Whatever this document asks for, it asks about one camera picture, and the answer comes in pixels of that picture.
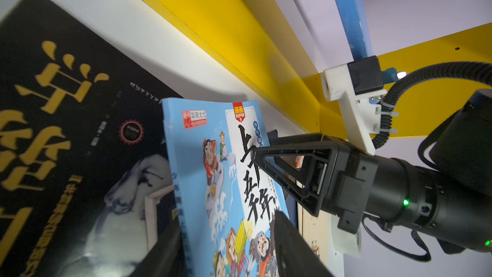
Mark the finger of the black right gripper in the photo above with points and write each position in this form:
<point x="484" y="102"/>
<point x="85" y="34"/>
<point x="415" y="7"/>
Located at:
<point x="305" y="166"/>

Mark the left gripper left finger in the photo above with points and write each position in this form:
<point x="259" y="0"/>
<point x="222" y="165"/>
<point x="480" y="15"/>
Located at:
<point x="166" y="257"/>

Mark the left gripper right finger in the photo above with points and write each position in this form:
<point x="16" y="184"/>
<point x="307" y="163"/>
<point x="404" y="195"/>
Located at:
<point x="293" y="255"/>

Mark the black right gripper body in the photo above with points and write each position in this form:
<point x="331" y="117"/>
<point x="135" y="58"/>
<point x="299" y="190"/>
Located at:
<point x="352" y="180"/>

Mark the beige book yellow border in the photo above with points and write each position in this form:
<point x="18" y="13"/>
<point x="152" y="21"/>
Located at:
<point x="316" y="231"/>

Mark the blue cartoon cover book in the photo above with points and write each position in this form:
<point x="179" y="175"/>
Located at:
<point x="226" y="204"/>

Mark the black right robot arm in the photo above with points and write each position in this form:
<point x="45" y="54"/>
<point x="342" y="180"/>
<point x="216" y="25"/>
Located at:
<point x="449" y="200"/>

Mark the clear tape roll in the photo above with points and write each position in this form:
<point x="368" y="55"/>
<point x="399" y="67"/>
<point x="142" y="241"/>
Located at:
<point x="345" y="242"/>

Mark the yellow pink blue bookshelf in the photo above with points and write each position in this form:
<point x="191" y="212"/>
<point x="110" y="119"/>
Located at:
<point x="253" y="40"/>

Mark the black book gold lettering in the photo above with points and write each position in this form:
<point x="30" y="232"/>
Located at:
<point x="82" y="145"/>

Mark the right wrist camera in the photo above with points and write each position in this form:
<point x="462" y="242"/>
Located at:
<point x="358" y="88"/>

